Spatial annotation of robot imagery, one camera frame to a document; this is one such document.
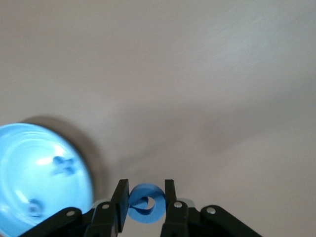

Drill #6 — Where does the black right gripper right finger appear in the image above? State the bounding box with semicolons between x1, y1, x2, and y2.
160;179;262;237

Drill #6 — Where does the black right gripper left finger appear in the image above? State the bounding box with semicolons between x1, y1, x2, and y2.
18;179;130;237

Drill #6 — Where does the blue letter G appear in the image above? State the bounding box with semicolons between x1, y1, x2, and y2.
127;182;167;224

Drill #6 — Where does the blue plate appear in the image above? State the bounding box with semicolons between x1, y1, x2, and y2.
0;122;95;234

